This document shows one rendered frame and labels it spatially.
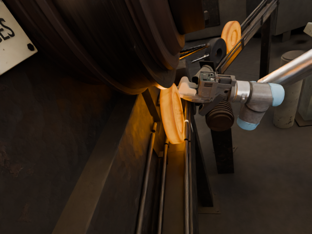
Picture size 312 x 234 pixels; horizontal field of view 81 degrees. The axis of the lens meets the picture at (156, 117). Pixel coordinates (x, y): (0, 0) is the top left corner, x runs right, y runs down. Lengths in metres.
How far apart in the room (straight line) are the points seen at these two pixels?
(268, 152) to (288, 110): 0.30
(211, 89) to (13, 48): 0.51
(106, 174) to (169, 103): 0.24
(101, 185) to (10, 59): 0.20
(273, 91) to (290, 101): 0.72
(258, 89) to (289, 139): 0.86
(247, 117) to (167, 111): 0.35
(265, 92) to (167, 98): 0.33
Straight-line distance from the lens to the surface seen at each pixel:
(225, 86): 0.64
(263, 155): 1.38
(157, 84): 0.30
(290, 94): 1.36
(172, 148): 0.58
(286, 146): 1.45
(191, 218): 0.45
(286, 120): 1.50
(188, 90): 0.63
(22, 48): 0.29
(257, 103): 0.69
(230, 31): 1.02
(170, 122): 0.47
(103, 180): 0.32
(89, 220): 0.30
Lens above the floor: 1.10
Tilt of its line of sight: 37 degrees down
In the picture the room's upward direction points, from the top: 22 degrees counter-clockwise
